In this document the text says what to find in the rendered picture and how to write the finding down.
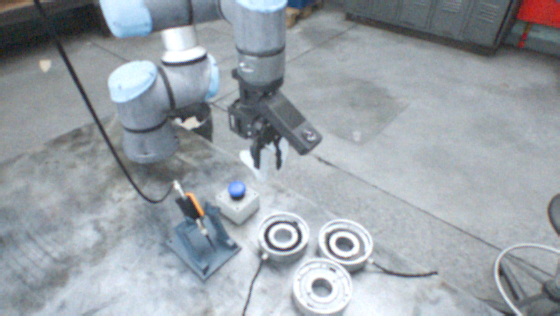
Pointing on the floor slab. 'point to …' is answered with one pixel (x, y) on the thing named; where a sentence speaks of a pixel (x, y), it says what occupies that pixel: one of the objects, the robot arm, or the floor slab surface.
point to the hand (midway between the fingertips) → (273, 173)
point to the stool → (549, 298)
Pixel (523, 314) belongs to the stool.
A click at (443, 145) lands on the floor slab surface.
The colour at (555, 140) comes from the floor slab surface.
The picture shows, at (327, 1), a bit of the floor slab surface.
